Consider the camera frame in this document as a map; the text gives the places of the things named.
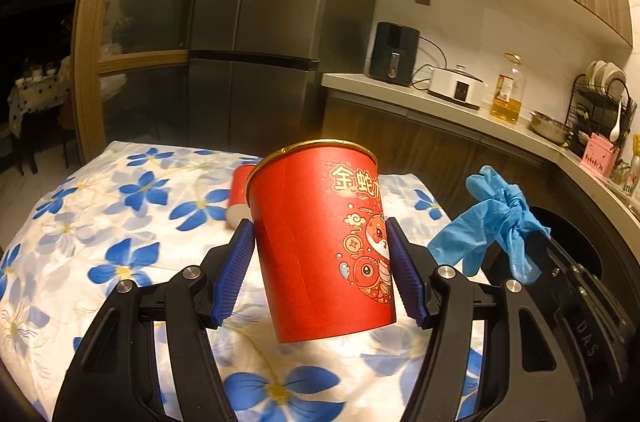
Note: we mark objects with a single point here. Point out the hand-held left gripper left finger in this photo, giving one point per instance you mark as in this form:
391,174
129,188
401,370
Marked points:
235,272

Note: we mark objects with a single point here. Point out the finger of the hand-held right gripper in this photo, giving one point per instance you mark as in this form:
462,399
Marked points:
605,302
560,267

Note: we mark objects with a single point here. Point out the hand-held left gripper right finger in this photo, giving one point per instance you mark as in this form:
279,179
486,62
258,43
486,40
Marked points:
405,272

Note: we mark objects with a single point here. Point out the black trash bin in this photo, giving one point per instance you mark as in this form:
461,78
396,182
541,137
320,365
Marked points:
590,247

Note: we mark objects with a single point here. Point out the red paper cup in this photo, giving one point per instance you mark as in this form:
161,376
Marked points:
239,197
310,252

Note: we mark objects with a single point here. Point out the blue disposable glove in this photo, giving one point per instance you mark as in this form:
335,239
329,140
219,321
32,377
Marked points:
500,212

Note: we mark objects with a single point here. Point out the labelled bottle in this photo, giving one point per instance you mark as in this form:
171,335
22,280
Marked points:
632,177

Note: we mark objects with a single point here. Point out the pink utensil holder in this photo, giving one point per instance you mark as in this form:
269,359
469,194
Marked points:
600,155

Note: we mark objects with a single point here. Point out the steel bowl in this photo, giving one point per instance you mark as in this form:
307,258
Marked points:
550,127

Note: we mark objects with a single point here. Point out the wooden kitchen counter cabinet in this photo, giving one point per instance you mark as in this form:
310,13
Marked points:
380,132

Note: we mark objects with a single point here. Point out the white spoon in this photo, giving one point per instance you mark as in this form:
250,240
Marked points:
615,132

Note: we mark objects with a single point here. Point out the blue floral tablecloth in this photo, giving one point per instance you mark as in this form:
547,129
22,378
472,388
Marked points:
100,212

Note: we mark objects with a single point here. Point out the cooking oil bottle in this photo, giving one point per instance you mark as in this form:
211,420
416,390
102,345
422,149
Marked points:
507,95

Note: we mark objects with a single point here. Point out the white cooker appliance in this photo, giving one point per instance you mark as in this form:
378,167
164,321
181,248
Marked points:
455,87

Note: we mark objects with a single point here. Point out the white plate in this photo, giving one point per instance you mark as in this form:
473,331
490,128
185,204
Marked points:
617,80
602,71
591,73

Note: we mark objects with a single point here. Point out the black air fryer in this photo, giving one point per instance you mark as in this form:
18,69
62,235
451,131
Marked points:
392,50

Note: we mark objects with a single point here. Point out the dark chair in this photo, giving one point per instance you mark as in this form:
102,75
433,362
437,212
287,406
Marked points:
40,137

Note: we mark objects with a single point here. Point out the dark steel refrigerator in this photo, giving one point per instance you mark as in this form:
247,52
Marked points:
270,27

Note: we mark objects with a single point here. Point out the dotted cloth dining table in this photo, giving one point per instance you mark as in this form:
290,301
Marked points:
37,97

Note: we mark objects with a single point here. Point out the wooden glass door cabinet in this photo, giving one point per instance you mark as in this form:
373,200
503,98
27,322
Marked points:
87,52

